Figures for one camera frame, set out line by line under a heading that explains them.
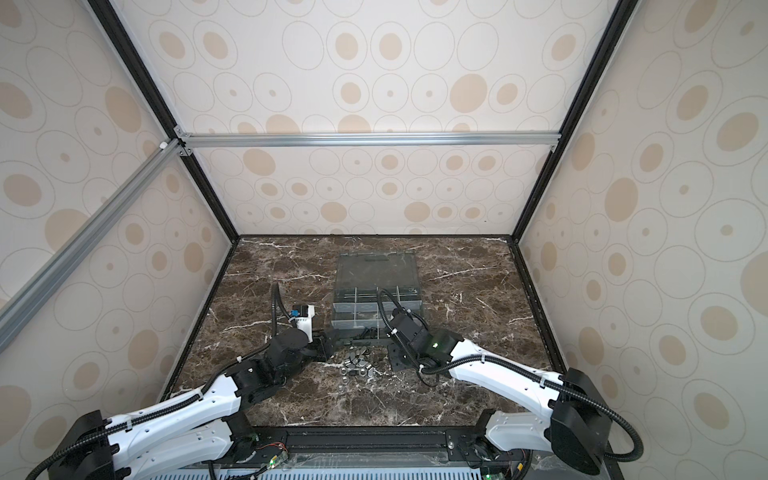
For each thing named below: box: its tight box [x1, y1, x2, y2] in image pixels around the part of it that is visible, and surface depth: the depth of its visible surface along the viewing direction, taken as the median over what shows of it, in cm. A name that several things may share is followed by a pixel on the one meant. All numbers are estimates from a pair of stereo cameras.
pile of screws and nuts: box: [327, 345, 409, 393], surface depth 87 cm
